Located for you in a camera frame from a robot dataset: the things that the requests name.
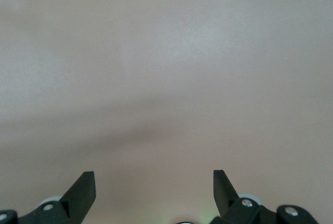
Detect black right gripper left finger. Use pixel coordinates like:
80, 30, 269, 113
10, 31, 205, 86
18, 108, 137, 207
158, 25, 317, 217
0, 171, 97, 224

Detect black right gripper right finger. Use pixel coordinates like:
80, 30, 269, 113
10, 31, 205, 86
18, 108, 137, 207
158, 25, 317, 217
209, 169, 320, 224

